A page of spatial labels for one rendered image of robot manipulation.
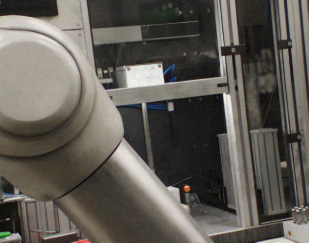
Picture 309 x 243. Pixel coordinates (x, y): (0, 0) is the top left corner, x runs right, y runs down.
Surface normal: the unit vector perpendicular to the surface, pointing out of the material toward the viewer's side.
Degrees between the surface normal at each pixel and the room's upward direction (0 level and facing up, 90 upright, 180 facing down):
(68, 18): 90
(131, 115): 90
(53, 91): 83
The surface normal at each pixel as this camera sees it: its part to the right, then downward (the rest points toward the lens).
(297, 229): -0.93, 0.12
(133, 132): 0.33, 0.01
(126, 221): 0.15, 0.18
